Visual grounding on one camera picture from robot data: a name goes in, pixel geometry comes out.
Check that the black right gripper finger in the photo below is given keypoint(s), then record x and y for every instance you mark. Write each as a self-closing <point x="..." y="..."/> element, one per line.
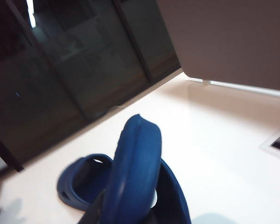
<point x="96" y="210"/>

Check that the blue rubber slipper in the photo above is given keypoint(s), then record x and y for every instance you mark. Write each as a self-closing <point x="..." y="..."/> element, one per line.
<point x="135" y="168"/>
<point x="79" y="184"/>

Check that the dark glass partition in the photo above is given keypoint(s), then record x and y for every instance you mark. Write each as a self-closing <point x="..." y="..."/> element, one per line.
<point x="72" y="70"/>

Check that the brown fabric desk partition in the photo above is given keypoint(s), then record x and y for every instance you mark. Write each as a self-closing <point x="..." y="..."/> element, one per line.
<point x="224" y="37"/>

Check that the white partition support bracket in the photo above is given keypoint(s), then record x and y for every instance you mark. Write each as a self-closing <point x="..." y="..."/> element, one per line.
<point x="207" y="82"/>

